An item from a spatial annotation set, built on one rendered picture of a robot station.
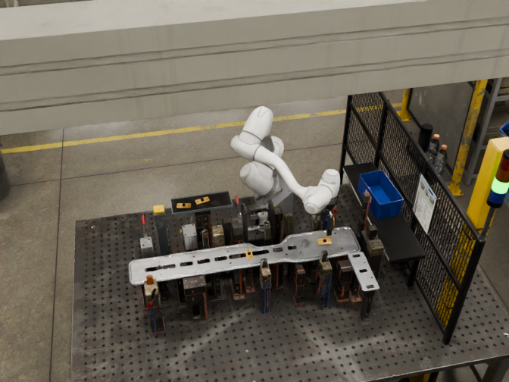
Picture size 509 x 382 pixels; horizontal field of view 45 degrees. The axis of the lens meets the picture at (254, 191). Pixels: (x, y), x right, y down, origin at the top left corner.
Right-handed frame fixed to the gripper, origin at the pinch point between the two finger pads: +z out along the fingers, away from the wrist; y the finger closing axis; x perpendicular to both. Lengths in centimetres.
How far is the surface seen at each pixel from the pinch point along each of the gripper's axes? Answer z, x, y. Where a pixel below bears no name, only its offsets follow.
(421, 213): -9, 55, 10
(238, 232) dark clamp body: 10, -50, -15
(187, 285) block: 11, -85, 19
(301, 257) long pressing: 13.9, -16.5, 9.0
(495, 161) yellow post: -80, 58, 53
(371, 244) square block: 7.9, 24.7, 12.8
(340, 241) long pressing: 13.8, 9.8, 1.2
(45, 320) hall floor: 114, -189, -56
